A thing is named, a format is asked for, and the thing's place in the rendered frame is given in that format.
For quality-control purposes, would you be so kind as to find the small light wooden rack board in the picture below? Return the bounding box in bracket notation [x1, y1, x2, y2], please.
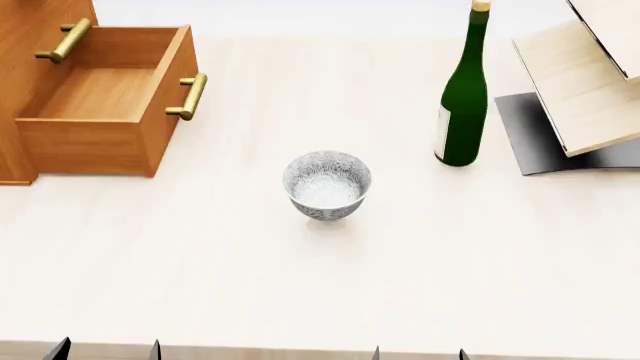
[565, 0, 640, 84]

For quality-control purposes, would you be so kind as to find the light wooden wine rack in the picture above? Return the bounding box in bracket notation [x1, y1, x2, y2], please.
[510, 18, 640, 159]

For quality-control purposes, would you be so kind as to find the brown wooden cabinet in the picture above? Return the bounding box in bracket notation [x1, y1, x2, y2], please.
[0, 0, 99, 187]

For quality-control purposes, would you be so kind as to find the black metal rack base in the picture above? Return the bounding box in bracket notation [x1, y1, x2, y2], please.
[494, 90, 640, 177]

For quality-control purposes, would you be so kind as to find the green glass wine bottle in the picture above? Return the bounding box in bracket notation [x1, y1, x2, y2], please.
[433, 0, 494, 168]

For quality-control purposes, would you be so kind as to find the brass drawer handle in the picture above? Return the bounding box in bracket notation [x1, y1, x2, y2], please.
[165, 72, 209, 123]
[34, 17, 94, 65]

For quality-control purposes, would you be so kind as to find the brown wooden open drawer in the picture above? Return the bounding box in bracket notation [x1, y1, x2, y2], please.
[14, 24, 202, 179]

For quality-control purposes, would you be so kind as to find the white patterned ceramic bowl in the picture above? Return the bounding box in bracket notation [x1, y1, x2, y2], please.
[281, 150, 374, 224]

